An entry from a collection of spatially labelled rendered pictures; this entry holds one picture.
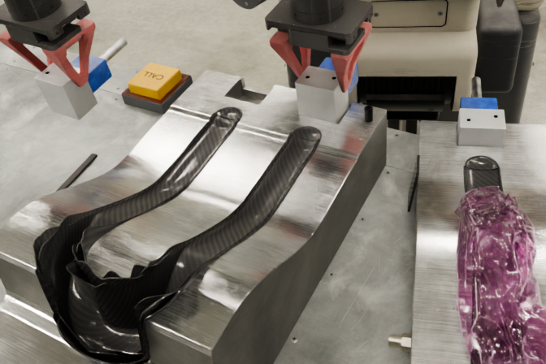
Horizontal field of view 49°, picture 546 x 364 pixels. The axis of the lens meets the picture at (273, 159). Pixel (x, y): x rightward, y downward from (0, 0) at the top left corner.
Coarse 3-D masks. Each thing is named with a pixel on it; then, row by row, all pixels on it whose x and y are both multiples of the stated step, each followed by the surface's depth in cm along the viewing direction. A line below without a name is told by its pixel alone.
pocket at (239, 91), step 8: (240, 80) 80; (232, 88) 79; (240, 88) 80; (248, 88) 80; (272, 88) 77; (224, 96) 77; (232, 96) 79; (240, 96) 81; (248, 96) 81; (256, 96) 80; (264, 96) 79
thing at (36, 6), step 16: (16, 0) 64; (32, 0) 64; (48, 0) 65; (64, 0) 68; (80, 0) 68; (0, 16) 67; (16, 16) 66; (32, 16) 65; (48, 16) 66; (64, 16) 65; (80, 16) 67; (48, 32) 64
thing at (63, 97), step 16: (112, 48) 79; (96, 64) 75; (48, 80) 72; (64, 80) 72; (96, 80) 76; (48, 96) 74; (64, 96) 72; (80, 96) 74; (64, 112) 75; (80, 112) 74
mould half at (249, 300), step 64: (192, 128) 74; (256, 128) 72; (320, 128) 70; (384, 128) 72; (64, 192) 63; (128, 192) 65; (192, 192) 66; (320, 192) 63; (0, 256) 56; (128, 256) 53; (256, 256) 55; (320, 256) 63; (0, 320) 59; (192, 320) 48; (256, 320) 52
